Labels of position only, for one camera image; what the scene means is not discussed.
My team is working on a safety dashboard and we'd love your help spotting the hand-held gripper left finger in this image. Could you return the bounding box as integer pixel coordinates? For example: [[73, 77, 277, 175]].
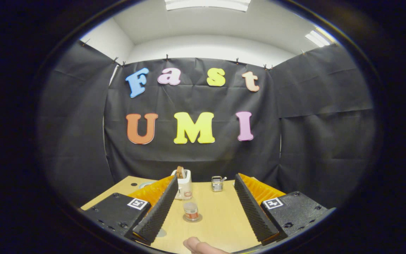
[[80, 175, 179, 246]]

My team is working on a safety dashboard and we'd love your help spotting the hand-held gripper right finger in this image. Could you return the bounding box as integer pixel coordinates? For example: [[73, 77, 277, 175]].
[[234, 173, 337, 246]]

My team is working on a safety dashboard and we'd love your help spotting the clear plastic juice bottle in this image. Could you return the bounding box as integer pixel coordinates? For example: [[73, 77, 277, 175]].
[[183, 200, 200, 222]]

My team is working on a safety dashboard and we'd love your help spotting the wooden table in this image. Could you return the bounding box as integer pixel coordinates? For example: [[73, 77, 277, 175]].
[[80, 176, 263, 254]]

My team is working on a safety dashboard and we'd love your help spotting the white toaster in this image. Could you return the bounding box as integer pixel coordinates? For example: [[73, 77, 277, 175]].
[[171, 169, 193, 200]]

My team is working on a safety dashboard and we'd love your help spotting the black backdrop cloth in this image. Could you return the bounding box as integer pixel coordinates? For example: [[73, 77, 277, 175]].
[[37, 41, 376, 208]]

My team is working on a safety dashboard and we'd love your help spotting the small ceiling light panel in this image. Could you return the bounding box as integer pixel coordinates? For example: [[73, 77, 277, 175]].
[[304, 30, 331, 47]]

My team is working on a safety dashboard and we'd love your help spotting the long ceiling light panel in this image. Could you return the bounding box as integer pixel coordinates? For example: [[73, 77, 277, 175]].
[[164, 0, 251, 12]]

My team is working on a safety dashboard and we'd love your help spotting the small metal wire rack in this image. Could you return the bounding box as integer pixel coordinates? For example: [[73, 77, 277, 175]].
[[211, 176, 227, 192]]

